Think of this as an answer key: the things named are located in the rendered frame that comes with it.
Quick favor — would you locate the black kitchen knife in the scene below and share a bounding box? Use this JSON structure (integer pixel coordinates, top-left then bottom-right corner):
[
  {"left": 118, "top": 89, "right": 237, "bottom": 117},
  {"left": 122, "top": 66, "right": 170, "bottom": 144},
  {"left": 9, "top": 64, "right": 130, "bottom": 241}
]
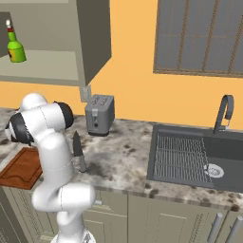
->
[{"left": 72, "top": 130, "right": 87, "bottom": 174}]

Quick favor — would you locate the dark grey sink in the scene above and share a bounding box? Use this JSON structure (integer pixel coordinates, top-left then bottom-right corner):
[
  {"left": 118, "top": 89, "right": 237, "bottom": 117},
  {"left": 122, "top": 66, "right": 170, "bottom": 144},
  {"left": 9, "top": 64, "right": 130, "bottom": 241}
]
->
[{"left": 146, "top": 123, "right": 243, "bottom": 194}]

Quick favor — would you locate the brown wooden cutting board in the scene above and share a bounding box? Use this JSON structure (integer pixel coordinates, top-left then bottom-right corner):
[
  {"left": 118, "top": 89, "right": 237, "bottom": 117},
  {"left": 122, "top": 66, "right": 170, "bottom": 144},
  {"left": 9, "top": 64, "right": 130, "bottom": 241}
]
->
[{"left": 0, "top": 146, "right": 44, "bottom": 191}]

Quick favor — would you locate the grey two-slot toaster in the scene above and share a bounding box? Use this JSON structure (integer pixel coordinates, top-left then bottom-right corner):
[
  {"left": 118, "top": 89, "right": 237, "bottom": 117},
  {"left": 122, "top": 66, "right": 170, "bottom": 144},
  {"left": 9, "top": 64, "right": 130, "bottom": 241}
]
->
[{"left": 84, "top": 93, "right": 116, "bottom": 138}]

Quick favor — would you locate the dark grey tap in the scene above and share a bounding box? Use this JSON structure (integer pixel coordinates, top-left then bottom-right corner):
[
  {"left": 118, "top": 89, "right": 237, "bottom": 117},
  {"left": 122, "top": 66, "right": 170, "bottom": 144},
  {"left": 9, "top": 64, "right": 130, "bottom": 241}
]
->
[{"left": 213, "top": 94, "right": 235, "bottom": 135}]

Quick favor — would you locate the grey window blind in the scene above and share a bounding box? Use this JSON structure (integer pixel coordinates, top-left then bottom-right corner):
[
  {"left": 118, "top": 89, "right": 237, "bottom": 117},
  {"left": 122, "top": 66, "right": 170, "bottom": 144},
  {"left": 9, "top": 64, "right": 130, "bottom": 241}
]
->
[{"left": 153, "top": 0, "right": 243, "bottom": 79}]

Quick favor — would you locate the green glass bottle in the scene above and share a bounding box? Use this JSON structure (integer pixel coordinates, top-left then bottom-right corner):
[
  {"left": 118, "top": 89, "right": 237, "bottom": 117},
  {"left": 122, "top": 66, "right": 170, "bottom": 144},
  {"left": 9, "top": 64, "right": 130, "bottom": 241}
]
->
[{"left": 5, "top": 19, "right": 28, "bottom": 64}]

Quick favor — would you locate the white wall socket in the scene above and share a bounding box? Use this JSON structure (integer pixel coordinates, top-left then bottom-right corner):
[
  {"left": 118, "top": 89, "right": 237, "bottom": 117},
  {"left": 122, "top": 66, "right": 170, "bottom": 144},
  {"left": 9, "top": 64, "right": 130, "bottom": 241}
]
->
[{"left": 79, "top": 84, "right": 93, "bottom": 103}]

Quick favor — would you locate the open grey wall cabinet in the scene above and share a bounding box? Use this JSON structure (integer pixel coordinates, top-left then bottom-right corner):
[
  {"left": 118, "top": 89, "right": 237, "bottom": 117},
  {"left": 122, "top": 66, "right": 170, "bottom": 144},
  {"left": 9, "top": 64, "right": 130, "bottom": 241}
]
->
[{"left": 0, "top": 0, "right": 112, "bottom": 87}]

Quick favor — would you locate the grey bar handle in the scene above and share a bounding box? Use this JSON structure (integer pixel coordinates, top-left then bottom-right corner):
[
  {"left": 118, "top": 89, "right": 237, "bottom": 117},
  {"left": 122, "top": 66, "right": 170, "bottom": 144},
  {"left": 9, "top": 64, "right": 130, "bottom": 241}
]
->
[
  {"left": 225, "top": 215, "right": 243, "bottom": 243},
  {"left": 207, "top": 212, "right": 224, "bottom": 243}
]

